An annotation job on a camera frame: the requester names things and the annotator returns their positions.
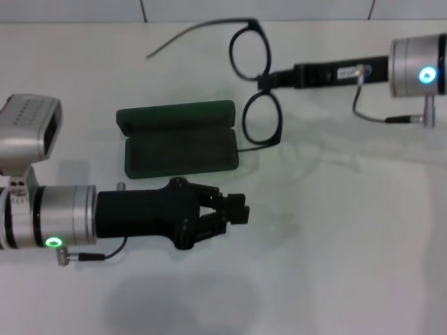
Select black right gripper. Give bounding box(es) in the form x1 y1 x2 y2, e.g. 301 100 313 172
256 54 391 91

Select green glasses case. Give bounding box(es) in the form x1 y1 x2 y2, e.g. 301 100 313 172
115 99 240 180

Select black glasses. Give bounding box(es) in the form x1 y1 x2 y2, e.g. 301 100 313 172
145 17 283 154

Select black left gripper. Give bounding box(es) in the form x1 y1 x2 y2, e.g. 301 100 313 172
94 177 251 252

